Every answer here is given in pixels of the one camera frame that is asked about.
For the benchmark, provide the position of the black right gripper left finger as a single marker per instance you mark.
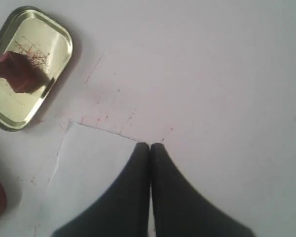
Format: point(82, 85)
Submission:
point(123, 209)

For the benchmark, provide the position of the white paper sheet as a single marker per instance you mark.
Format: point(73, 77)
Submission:
point(88, 163)

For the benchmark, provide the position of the gold tin lid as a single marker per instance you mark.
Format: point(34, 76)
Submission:
point(37, 49)

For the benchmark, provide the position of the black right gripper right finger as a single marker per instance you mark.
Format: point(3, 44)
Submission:
point(179, 209)

